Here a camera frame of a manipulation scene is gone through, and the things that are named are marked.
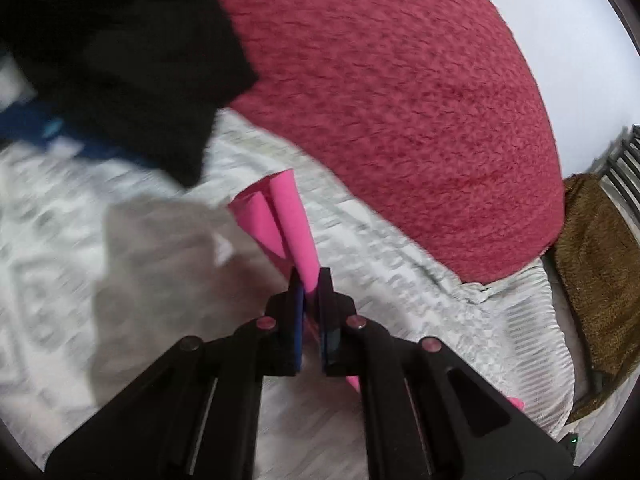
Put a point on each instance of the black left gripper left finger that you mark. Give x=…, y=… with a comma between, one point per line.
x=193, y=413

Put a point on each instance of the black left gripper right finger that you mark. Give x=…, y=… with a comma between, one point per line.
x=427, y=414

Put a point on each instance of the pink pant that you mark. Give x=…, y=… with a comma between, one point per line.
x=290, y=229

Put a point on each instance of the white grey patterned bedsheet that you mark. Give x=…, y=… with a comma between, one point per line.
x=105, y=266

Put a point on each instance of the brown leopard fuzzy blanket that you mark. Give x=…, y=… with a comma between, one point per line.
x=597, y=259

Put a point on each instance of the red patterned blanket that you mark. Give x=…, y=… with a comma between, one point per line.
x=426, y=110

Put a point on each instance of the blue white patterned cloth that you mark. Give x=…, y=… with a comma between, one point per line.
x=35, y=123

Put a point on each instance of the black cloth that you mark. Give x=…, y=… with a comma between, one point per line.
x=146, y=76

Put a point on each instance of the dark metal bed rail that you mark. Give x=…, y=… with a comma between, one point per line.
x=618, y=171

